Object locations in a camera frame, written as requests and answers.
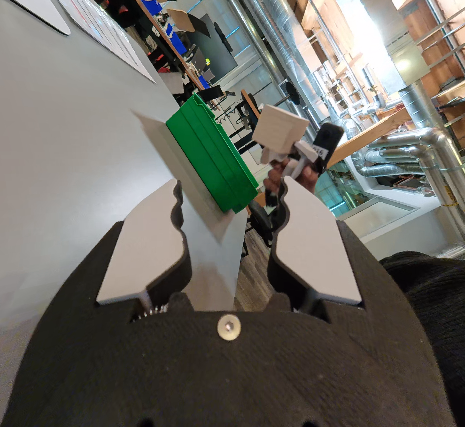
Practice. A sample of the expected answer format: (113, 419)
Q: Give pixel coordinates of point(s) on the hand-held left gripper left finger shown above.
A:
(145, 245)

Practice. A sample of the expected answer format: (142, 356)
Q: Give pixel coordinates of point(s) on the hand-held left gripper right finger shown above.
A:
(316, 249)

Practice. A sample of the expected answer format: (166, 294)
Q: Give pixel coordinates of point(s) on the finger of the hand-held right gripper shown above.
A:
(305, 150)
(270, 155)

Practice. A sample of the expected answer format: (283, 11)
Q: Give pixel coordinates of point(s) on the large wooden cube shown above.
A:
(279, 129)

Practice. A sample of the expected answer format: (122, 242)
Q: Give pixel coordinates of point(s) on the green plastic bin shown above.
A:
(210, 154)

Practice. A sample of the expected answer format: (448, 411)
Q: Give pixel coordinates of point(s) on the person's right hand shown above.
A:
(274, 178)

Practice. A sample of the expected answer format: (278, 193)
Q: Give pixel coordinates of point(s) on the wooden ceiling beam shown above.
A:
(370, 136)

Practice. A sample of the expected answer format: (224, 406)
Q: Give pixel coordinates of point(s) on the wooden top table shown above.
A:
(250, 103)

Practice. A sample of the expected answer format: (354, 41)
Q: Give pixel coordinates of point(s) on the black round fan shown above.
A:
(292, 92)

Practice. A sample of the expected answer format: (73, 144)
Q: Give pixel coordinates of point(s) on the black office chair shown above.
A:
(259, 219)

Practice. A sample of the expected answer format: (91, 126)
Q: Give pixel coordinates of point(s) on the silver insulated pipes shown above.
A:
(410, 154)

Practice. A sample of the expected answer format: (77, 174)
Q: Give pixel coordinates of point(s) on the person's black sweater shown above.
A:
(428, 325)

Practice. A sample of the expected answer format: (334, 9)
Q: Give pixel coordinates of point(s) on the paper sheet in clear sleeve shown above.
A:
(94, 23)

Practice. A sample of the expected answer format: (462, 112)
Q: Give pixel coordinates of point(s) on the silver ventilation duct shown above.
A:
(265, 27)

